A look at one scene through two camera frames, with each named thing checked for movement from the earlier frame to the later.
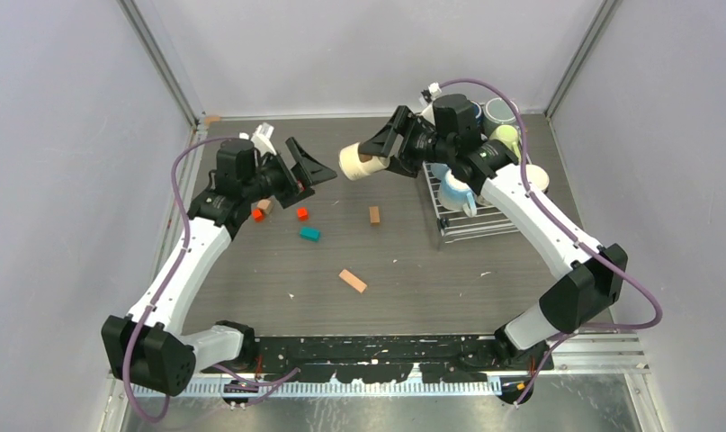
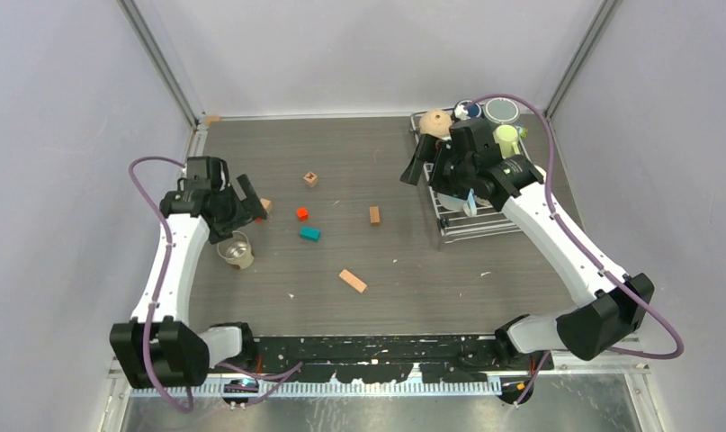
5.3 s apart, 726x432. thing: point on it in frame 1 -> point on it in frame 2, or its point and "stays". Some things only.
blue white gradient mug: (453, 194) stays
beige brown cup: (355, 166) -> (237, 249)
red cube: (302, 213) stays
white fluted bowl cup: (538, 176) stays
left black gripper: (293, 190) -> (246, 209)
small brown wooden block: (374, 216) stays
